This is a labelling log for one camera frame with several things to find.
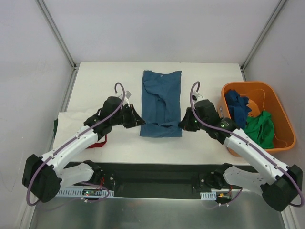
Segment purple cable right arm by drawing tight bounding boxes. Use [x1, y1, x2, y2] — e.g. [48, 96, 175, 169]
[190, 81, 305, 208]

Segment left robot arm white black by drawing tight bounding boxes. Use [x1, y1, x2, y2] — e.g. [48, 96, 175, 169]
[22, 96, 145, 206]

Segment white folded t shirt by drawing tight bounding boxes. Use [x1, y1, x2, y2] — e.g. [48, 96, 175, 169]
[53, 108, 98, 148]

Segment left grey cable duct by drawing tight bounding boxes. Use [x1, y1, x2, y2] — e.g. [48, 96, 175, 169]
[56, 187, 114, 198]

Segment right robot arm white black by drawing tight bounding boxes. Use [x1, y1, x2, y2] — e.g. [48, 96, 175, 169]
[178, 96, 305, 212]

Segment orange plastic basket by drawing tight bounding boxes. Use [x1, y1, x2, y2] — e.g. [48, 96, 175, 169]
[217, 81, 296, 155]

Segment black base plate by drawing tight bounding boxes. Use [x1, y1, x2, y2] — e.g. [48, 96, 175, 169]
[66, 161, 244, 198]

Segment grey cable duct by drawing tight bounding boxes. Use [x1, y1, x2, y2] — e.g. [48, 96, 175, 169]
[200, 191, 217, 201]
[56, 187, 114, 198]

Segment left aluminium frame post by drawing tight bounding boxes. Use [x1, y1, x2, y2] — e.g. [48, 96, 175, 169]
[35, 0, 79, 71]

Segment right aluminium frame post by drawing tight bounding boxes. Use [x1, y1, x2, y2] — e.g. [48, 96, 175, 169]
[240, 0, 288, 73]

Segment dark blue t shirt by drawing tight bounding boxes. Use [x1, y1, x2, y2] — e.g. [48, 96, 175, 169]
[225, 90, 252, 129]

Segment aluminium frame post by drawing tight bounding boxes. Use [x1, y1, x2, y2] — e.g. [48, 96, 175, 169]
[240, 0, 288, 73]
[35, 0, 79, 71]

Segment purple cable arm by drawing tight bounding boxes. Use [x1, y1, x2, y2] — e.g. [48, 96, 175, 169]
[26, 83, 131, 212]
[190, 81, 305, 208]

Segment dark green folded t shirt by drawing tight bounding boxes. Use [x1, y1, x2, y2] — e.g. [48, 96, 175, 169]
[53, 119, 59, 137]

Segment right grey cable duct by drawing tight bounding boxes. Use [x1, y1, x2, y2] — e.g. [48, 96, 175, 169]
[200, 191, 217, 201]

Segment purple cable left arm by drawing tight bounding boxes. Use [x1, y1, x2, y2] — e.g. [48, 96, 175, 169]
[26, 83, 131, 212]

